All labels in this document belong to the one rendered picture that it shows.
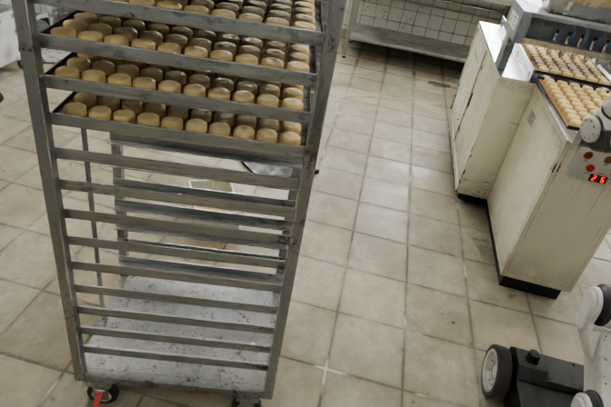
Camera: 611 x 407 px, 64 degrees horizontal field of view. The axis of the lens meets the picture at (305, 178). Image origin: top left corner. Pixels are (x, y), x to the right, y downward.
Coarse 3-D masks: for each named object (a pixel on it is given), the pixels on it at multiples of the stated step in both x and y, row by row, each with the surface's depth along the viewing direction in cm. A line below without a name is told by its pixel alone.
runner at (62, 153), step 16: (80, 160) 117; (96, 160) 117; (112, 160) 117; (128, 160) 116; (144, 160) 116; (208, 176) 119; (224, 176) 119; (240, 176) 119; (256, 176) 119; (272, 176) 119
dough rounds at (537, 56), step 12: (528, 48) 287; (540, 48) 288; (540, 60) 267; (552, 60) 277; (564, 60) 276; (576, 60) 279; (588, 60) 283; (552, 72) 253; (564, 72) 253; (576, 72) 257; (588, 72) 260; (600, 72) 265
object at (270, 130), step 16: (80, 96) 120; (96, 96) 125; (64, 112) 114; (80, 112) 114; (96, 112) 114; (112, 112) 120; (128, 112) 117; (144, 112) 122; (160, 112) 121; (176, 112) 120; (192, 112) 122; (208, 112) 123; (176, 128) 116; (192, 128) 115; (208, 128) 120; (224, 128) 117; (240, 128) 118; (256, 128) 124; (272, 128) 122; (288, 128) 122
